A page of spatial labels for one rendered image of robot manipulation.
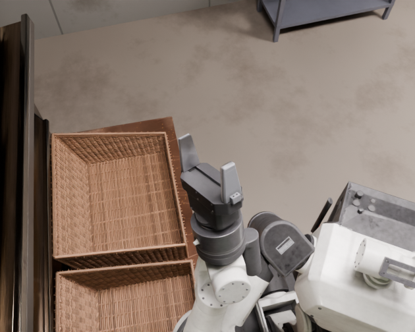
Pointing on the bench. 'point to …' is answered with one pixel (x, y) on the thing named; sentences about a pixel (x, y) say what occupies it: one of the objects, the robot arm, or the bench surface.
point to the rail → (20, 238)
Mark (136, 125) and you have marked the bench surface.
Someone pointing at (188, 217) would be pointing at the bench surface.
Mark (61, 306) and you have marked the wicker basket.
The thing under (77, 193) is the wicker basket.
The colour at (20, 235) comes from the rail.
